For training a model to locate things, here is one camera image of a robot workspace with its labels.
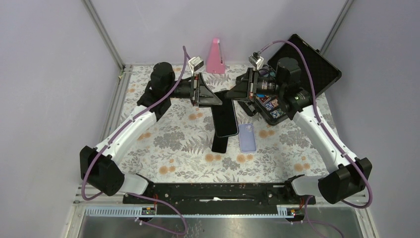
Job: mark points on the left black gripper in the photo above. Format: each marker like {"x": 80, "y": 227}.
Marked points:
{"x": 206, "y": 96}

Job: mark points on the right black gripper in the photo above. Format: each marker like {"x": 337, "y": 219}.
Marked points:
{"x": 241, "y": 90}

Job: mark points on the lilac phone case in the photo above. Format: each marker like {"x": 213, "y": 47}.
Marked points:
{"x": 247, "y": 140}

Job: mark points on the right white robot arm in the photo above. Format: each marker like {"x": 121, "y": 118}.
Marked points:
{"x": 347, "y": 179}

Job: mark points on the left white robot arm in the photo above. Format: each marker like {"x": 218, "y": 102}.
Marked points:
{"x": 100, "y": 165}

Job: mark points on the black poker chip case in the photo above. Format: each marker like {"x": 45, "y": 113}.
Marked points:
{"x": 323, "y": 74}

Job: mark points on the pink metronome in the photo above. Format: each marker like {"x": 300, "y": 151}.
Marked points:
{"x": 215, "y": 63}

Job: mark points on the floral table mat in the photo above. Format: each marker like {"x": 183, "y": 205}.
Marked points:
{"x": 178, "y": 149}

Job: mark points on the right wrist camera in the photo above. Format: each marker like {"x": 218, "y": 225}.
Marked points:
{"x": 256, "y": 60}

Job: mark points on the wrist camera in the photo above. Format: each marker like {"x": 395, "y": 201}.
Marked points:
{"x": 195, "y": 63}
{"x": 256, "y": 60}

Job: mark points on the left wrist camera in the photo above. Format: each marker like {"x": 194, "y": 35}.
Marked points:
{"x": 195, "y": 63}

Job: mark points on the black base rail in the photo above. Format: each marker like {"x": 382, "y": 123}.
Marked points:
{"x": 219, "y": 198}

